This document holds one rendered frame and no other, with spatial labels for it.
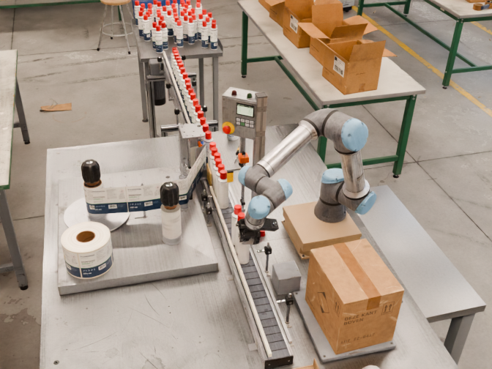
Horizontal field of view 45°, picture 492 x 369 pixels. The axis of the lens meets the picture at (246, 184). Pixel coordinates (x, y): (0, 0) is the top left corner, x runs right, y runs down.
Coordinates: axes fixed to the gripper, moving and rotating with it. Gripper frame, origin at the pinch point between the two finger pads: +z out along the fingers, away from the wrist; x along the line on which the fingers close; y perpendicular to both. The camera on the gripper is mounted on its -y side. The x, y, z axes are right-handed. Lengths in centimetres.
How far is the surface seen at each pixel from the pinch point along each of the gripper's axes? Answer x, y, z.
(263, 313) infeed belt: 29.6, 1.2, 4.7
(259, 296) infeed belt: 21.2, 0.3, 9.4
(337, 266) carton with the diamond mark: 22.1, -25.5, -18.1
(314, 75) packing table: -163, -102, 127
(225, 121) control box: -55, 0, -1
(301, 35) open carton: -213, -108, 143
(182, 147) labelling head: -68, 16, 39
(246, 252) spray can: 0.9, 1.0, 12.8
